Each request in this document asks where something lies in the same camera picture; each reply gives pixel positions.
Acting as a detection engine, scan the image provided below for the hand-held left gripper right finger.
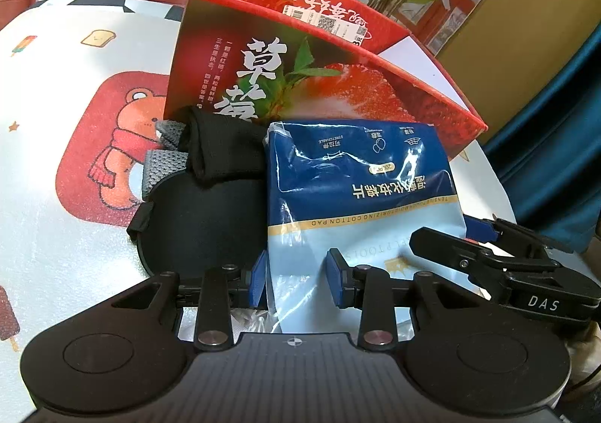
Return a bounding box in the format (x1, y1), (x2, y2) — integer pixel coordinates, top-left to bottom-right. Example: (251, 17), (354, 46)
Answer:
(327, 248), (474, 351)

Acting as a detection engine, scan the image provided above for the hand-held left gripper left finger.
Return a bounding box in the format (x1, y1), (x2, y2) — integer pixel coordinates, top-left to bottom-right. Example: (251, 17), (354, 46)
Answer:
(114, 250), (269, 351)

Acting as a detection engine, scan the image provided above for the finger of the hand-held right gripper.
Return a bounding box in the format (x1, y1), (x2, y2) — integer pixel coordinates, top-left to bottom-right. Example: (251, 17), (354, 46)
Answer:
(409, 226), (518, 284)
(464, 215), (572, 265)

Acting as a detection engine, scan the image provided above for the blue cotton pad packet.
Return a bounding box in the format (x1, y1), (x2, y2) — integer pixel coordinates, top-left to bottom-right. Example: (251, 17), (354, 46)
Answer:
(262, 120), (469, 336)

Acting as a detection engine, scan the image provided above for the black glove with grey fingertips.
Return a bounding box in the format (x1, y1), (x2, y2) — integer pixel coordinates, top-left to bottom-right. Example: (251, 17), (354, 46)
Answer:
(187, 106), (269, 182)

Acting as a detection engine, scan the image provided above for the red strawberry print cardboard box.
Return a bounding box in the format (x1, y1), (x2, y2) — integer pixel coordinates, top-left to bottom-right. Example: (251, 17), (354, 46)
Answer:
(163, 0), (489, 162)

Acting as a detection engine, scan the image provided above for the teal curtain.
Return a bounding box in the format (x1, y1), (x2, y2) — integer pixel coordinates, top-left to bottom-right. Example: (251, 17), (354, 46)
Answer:
(483, 23), (601, 256)

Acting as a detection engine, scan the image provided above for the white cartoon printed blanket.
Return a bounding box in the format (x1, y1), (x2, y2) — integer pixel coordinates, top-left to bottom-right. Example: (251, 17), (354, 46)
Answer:
(0, 0), (519, 409)

